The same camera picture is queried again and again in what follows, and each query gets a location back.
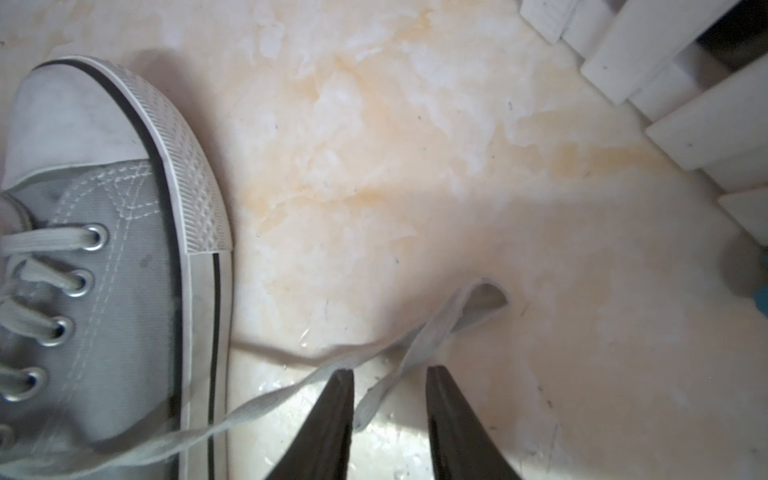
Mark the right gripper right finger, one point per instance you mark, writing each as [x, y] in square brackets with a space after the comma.
[460, 446]

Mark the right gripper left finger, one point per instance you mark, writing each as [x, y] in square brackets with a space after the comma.
[321, 448]

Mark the grey canvas sneaker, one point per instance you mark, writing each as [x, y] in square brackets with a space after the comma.
[116, 282]

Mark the white blue toy crib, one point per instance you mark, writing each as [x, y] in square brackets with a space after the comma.
[697, 70]

